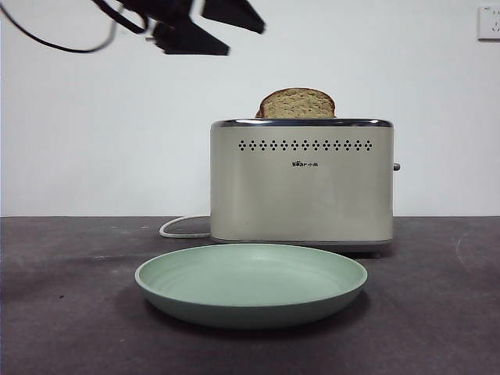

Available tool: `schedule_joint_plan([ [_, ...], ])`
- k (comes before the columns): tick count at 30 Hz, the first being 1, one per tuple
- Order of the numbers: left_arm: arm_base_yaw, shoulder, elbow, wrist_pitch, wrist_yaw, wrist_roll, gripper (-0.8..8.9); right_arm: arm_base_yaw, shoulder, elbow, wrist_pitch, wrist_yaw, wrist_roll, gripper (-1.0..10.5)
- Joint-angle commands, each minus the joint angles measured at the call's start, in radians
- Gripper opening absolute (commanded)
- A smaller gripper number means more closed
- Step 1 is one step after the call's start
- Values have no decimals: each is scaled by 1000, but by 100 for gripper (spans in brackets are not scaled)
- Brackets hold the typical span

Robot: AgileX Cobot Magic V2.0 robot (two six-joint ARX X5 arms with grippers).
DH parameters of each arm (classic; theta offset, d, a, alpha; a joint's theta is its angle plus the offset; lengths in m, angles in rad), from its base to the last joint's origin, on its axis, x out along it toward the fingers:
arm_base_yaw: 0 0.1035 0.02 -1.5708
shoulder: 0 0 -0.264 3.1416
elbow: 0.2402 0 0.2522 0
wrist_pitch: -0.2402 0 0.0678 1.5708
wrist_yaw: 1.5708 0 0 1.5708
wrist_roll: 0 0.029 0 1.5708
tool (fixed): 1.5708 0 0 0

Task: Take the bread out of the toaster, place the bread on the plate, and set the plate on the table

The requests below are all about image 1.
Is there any pale green round plate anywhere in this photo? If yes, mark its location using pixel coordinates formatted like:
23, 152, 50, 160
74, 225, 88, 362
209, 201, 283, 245
134, 242, 369, 329

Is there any beige metal toaster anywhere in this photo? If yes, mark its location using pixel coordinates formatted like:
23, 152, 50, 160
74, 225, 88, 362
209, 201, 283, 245
209, 116, 395, 257

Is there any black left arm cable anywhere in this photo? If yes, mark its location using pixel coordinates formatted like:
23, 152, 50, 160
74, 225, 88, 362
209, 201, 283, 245
0, 5, 118, 54

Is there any white toaster power cable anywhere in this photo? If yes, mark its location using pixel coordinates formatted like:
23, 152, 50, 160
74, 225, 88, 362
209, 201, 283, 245
159, 215, 213, 240

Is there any white wall socket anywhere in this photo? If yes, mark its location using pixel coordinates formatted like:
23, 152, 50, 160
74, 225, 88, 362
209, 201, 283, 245
477, 5, 500, 42

